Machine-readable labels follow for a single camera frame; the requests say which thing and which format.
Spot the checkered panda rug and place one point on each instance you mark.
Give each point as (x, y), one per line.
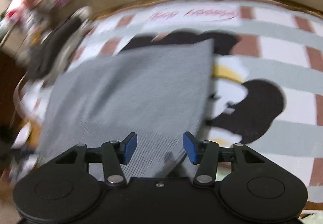
(277, 72)

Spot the white folded garment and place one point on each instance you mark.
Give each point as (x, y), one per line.
(67, 48)

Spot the dark brown folded sweater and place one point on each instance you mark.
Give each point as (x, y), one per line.
(50, 49)

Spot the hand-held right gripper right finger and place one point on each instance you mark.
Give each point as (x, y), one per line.
(190, 147)

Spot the grey knit sweater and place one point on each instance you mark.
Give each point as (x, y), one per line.
(126, 87)

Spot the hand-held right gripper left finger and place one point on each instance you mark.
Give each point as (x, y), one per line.
(130, 147)

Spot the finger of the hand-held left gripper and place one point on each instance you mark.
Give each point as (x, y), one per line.
(24, 151)

